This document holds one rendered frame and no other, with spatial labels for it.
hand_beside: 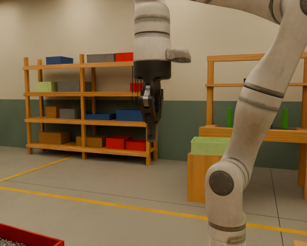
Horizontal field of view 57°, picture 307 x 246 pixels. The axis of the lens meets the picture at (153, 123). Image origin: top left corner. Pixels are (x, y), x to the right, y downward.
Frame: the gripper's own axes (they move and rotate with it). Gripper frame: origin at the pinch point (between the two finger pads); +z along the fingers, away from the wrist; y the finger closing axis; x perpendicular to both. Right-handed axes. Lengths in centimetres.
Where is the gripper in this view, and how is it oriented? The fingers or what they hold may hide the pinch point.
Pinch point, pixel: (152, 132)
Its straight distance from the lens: 57.8
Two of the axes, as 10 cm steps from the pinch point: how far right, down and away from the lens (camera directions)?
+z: 0.0, 10.0, 1.0
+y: -2.0, 1.0, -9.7
